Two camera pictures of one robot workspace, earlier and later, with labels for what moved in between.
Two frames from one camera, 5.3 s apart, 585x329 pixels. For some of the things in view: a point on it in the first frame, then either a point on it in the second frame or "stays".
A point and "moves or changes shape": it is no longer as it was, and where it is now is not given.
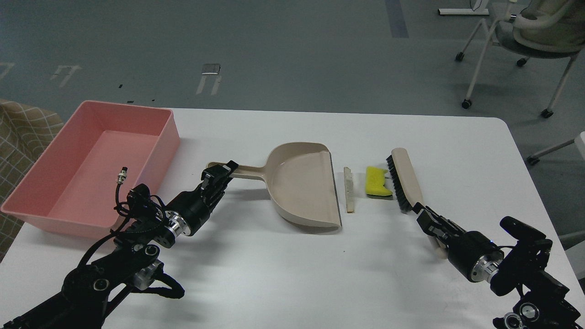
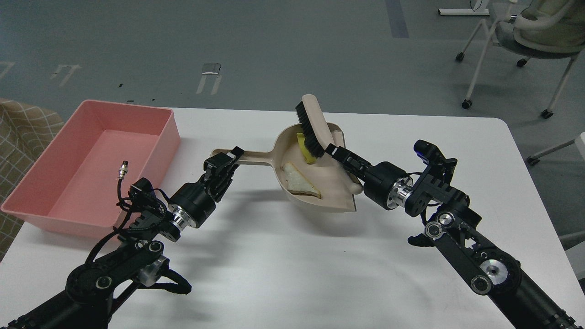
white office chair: [535, 29] stays
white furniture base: [463, 11] stays
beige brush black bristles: [407, 190] moves or changes shape
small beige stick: [349, 190] to [297, 183]
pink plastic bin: [72, 189] stays
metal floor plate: [211, 69] stays
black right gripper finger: [442, 219] to [340, 151]
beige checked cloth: [25, 132] stays
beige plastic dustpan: [300, 179] to [336, 132]
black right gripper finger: [432, 226] to [353, 163]
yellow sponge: [374, 180] moves or changes shape
